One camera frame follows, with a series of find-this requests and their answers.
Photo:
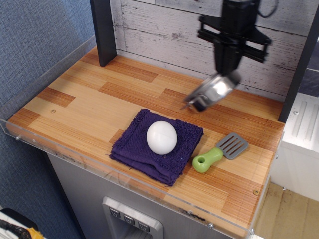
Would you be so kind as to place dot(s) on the stainless steel pot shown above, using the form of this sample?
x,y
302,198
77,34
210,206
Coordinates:
x,y
212,90

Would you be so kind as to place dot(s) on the dark left upright post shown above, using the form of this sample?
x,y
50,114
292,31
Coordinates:
x,y
104,31

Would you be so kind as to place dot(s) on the purple folded towel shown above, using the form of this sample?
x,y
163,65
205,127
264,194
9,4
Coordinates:
x,y
132,149

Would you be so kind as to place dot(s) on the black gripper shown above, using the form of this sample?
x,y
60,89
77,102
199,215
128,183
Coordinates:
x,y
234,34

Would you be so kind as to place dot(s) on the yellow object bottom corner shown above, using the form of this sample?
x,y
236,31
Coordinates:
x,y
35,234

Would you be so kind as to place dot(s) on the clear acrylic table guard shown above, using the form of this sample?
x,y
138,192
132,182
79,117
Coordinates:
x,y
29,63

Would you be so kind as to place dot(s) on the white ribbed appliance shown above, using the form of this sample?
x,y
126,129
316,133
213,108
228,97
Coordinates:
x,y
302,125

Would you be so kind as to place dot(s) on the dark right upright post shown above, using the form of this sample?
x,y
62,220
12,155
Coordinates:
x,y
301,68

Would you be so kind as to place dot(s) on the silver dispenser panel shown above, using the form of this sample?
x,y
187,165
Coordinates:
x,y
128,223

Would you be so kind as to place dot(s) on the white egg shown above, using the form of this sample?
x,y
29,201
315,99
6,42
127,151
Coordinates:
x,y
161,137

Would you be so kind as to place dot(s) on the dark upright post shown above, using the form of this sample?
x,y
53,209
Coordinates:
x,y
301,68
104,31

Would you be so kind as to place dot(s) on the green handled grey spatula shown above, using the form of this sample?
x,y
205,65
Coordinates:
x,y
229,147

